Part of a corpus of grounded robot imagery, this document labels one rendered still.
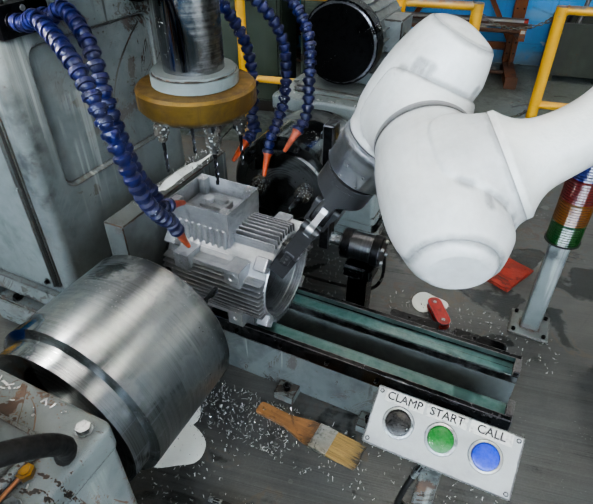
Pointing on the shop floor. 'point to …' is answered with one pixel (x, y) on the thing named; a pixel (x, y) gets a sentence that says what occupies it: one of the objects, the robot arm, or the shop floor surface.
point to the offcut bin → (586, 47)
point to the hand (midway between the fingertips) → (286, 258)
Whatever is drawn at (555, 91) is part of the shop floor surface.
